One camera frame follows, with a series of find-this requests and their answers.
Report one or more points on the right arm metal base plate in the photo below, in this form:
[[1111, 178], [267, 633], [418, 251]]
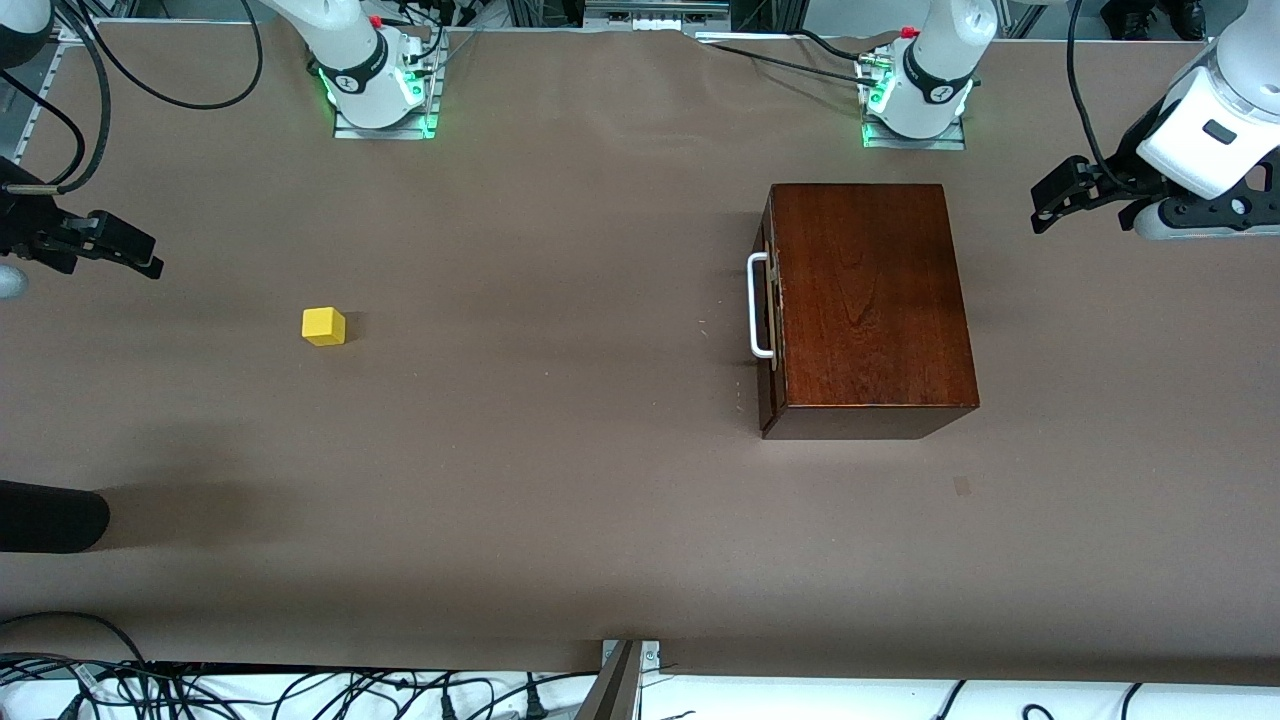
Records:
[[400, 133]]

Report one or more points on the aluminium table edge rail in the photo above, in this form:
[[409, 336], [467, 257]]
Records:
[[40, 110]]

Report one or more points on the grey metal frame bracket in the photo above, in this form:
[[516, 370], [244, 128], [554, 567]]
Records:
[[615, 690]]

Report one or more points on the dark brown wooden cabinet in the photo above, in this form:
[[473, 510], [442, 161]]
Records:
[[870, 300]]

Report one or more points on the black cylinder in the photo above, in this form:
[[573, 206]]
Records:
[[50, 517]]

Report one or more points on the yellow cube block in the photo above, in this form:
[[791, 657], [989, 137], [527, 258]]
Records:
[[324, 326]]

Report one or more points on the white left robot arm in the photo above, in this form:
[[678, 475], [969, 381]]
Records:
[[940, 60]]

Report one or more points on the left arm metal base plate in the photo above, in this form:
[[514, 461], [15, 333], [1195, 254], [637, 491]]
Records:
[[950, 143]]

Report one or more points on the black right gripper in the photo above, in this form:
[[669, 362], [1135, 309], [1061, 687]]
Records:
[[28, 233]]

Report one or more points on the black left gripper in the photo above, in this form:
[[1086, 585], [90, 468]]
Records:
[[1122, 180]]

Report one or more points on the black shoe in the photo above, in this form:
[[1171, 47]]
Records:
[[1185, 12], [1125, 18]]

